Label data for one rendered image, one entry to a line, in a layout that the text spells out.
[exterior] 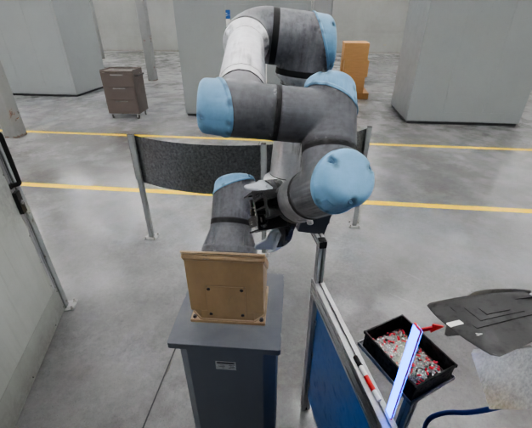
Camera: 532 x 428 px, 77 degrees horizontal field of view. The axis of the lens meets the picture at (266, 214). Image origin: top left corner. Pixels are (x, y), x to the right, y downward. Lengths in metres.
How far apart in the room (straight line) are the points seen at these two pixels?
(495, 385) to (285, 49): 0.94
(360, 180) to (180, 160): 2.30
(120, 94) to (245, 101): 6.92
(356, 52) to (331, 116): 8.39
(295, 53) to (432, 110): 6.45
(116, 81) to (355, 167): 6.99
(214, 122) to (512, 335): 0.73
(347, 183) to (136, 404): 1.88
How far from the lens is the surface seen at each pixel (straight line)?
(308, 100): 0.46
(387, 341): 1.24
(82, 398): 2.26
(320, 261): 1.28
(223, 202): 0.92
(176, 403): 2.08
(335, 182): 0.40
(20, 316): 2.29
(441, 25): 6.98
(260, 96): 0.46
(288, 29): 0.81
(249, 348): 0.96
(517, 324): 0.93
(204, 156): 2.56
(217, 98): 0.45
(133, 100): 7.27
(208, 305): 0.97
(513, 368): 1.08
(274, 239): 0.67
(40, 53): 10.39
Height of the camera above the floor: 1.75
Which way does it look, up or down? 30 degrees down
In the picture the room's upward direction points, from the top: straight up
